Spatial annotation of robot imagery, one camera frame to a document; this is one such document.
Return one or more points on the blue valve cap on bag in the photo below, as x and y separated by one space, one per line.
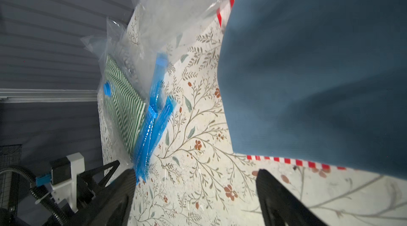
107 89

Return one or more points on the red white striped tank top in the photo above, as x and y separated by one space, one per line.
223 14

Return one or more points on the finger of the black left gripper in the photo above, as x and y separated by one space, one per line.
88 175

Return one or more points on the green white striped garment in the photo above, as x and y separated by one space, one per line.
125 107

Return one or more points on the clear vacuum bag blue zipper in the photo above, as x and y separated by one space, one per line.
146 77

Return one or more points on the grey blue ribbed garment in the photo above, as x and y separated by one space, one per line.
318 80

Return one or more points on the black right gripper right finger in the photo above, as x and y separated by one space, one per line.
279 206

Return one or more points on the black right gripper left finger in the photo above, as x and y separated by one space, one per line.
112 205

